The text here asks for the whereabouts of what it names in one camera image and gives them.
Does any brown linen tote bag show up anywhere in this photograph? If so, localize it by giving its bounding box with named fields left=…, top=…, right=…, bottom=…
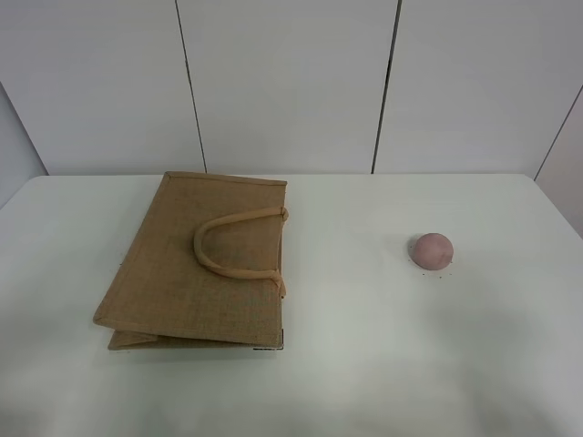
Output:
left=93, top=172, right=288, bottom=351

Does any pink peach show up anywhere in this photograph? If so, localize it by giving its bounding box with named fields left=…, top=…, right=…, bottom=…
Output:
left=407, top=233, right=455, bottom=271

